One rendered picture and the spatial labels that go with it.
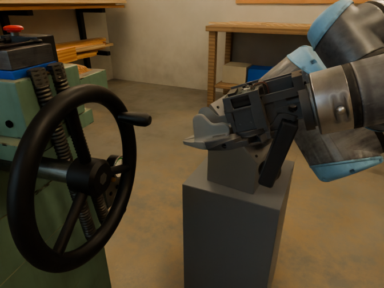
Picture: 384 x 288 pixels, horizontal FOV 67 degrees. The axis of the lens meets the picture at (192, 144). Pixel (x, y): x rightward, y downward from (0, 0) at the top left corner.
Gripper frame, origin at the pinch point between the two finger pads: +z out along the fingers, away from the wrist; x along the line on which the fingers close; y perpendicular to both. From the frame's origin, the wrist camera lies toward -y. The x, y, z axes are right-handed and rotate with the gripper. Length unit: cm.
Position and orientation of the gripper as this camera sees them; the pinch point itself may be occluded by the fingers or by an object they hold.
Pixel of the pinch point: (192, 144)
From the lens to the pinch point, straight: 50.4
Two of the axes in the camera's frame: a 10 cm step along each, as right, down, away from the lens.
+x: -2.9, 4.2, -8.6
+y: -3.3, -8.9, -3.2
